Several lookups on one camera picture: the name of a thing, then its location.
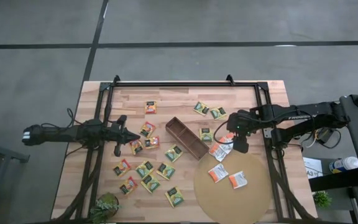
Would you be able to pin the black power adapter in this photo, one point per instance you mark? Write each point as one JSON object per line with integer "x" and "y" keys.
{"x": 324, "y": 135}

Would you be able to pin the small green artificial plant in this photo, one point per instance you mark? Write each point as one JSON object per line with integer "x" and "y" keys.
{"x": 322, "y": 199}

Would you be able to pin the white-orange Tazo tea packet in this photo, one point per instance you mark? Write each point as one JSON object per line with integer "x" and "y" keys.
{"x": 227, "y": 139}
{"x": 217, "y": 152}
{"x": 218, "y": 173}
{"x": 238, "y": 180}

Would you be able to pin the white canister with blue label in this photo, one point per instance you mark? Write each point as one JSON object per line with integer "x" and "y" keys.
{"x": 343, "y": 164}

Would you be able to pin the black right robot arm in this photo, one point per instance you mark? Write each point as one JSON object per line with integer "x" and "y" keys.
{"x": 291, "y": 116}

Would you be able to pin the white paper sheet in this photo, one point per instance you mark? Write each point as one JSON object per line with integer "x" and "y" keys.
{"x": 312, "y": 168}

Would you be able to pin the green-yellow foil tea packet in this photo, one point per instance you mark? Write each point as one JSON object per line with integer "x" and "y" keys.
{"x": 144, "y": 169}
{"x": 174, "y": 197}
{"x": 206, "y": 134}
{"x": 166, "y": 171}
{"x": 173, "y": 153}
{"x": 150, "y": 183}
{"x": 201, "y": 108}
{"x": 218, "y": 113}

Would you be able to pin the round woven beige placemat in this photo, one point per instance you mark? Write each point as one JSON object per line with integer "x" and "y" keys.
{"x": 235, "y": 202}

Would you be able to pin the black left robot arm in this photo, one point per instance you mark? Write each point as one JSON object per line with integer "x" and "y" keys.
{"x": 57, "y": 134}

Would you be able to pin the black shelf bar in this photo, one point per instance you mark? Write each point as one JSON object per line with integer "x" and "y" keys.
{"x": 337, "y": 180}

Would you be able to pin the dark grey metal table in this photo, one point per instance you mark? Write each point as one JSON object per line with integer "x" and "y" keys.
{"x": 11, "y": 155}

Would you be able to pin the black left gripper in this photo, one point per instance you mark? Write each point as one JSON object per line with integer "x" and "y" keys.
{"x": 112, "y": 135}

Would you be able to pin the potted succulent plant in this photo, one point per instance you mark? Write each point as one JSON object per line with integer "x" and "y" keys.
{"x": 104, "y": 207}

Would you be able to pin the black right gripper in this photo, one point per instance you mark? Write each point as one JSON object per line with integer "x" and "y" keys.
{"x": 241, "y": 143}

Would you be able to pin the brown wooden organizer box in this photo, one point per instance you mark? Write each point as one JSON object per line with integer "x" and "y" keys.
{"x": 186, "y": 138}

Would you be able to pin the black metal table frame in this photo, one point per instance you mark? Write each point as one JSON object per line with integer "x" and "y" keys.
{"x": 182, "y": 84}

